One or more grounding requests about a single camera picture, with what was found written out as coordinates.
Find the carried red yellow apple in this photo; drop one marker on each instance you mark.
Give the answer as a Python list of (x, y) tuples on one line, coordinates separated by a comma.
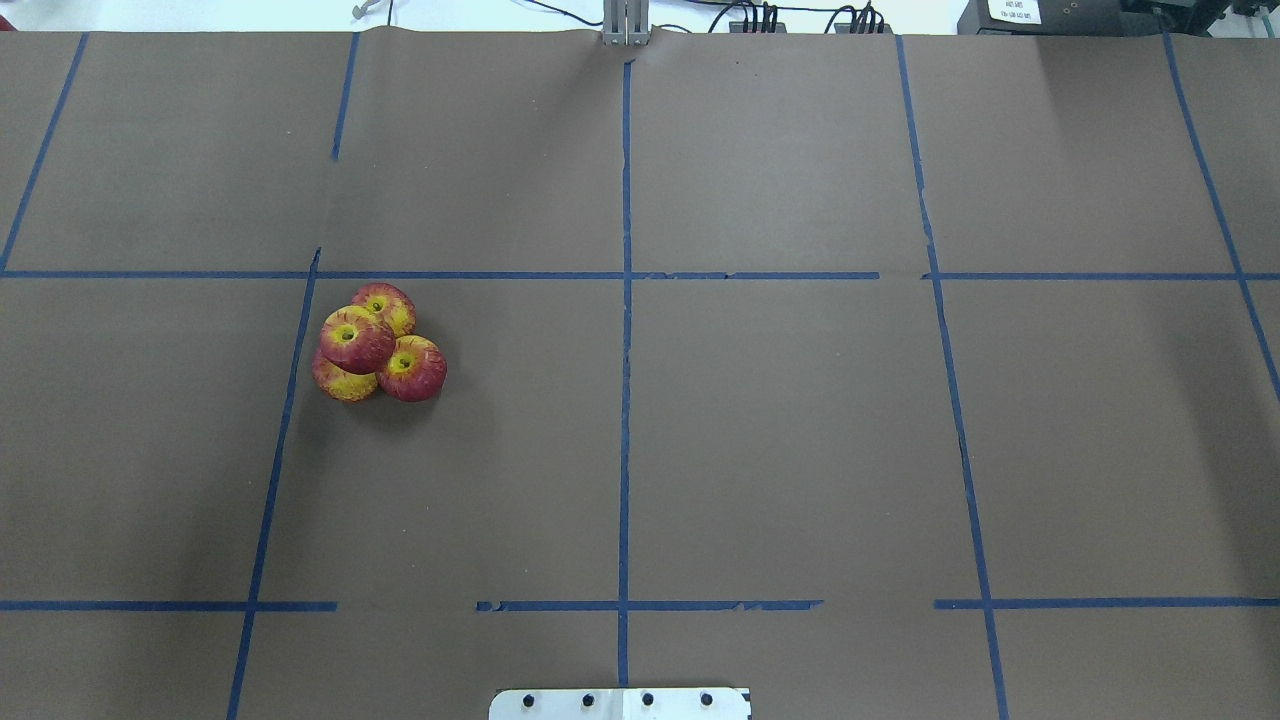
[(356, 340)]

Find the black mini computer box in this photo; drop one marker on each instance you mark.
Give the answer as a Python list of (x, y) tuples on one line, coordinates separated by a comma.
[(1055, 18)]

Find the red yellow apple side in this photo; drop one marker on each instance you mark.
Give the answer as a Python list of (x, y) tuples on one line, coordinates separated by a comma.
[(415, 371)]

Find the red yellow apple back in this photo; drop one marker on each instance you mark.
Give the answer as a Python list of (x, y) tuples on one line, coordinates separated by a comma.
[(343, 386)]

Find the red yellow apple front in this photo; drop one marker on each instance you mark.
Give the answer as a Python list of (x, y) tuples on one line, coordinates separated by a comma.
[(392, 305)]

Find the aluminium frame post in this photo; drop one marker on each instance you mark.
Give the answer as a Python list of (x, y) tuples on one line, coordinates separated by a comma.
[(626, 23)]

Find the white camera pedestal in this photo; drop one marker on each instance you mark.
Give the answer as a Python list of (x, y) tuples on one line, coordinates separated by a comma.
[(623, 703)]

